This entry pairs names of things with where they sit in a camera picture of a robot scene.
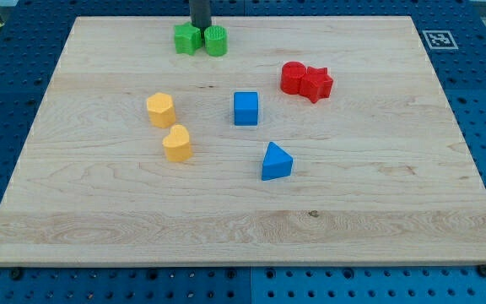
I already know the green star block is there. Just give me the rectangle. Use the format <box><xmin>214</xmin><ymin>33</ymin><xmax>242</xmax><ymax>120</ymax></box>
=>
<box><xmin>174</xmin><ymin>22</ymin><xmax>203</xmax><ymax>56</ymax></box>

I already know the yellow hexagon block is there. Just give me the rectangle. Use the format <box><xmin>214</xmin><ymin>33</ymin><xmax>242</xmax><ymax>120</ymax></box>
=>
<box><xmin>146</xmin><ymin>92</ymin><xmax>176</xmax><ymax>128</ymax></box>

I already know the red star block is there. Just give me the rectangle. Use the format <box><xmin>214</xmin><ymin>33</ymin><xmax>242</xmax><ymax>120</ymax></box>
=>
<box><xmin>299</xmin><ymin>66</ymin><xmax>334</xmax><ymax>103</ymax></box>

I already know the blue triangle block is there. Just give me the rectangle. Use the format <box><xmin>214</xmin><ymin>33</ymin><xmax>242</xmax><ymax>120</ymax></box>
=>
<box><xmin>261</xmin><ymin>142</ymin><xmax>294</xmax><ymax>181</ymax></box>

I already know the blue cube block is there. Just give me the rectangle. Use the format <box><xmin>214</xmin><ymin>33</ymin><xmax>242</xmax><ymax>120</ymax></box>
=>
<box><xmin>234</xmin><ymin>92</ymin><xmax>259</xmax><ymax>126</ymax></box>

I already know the yellow heart block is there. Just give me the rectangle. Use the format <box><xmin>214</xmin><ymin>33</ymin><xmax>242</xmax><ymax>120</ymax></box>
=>
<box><xmin>162</xmin><ymin>124</ymin><xmax>193</xmax><ymax>162</ymax></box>

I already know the wooden board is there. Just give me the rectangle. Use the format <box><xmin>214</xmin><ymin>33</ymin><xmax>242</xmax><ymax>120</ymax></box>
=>
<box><xmin>0</xmin><ymin>16</ymin><xmax>486</xmax><ymax>268</ymax></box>

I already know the red cylinder block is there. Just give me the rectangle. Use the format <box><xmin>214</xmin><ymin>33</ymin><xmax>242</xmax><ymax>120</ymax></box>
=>
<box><xmin>280</xmin><ymin>61</ymin><xmax>306</xmax><ymax>95</ymax></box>

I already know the green cylinder block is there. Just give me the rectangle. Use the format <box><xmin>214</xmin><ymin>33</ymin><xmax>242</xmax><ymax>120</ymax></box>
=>
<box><xmin>204</xmin><ymin>25</ymin><xmax>228</xmax><ymax>57</ymax></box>

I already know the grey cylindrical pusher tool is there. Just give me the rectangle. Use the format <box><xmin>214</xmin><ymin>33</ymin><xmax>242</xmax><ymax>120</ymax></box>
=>
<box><xmin>189</xmin><ymin>0</ymin><xmax>212</xmax><ymax>30</ymax></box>

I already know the white fiducial marker tag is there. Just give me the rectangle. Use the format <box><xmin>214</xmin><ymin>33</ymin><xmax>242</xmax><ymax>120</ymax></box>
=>
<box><xmin>423</xmin><ymin>30</ymin><xmax>458</xmax><ymax>50</ymax></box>

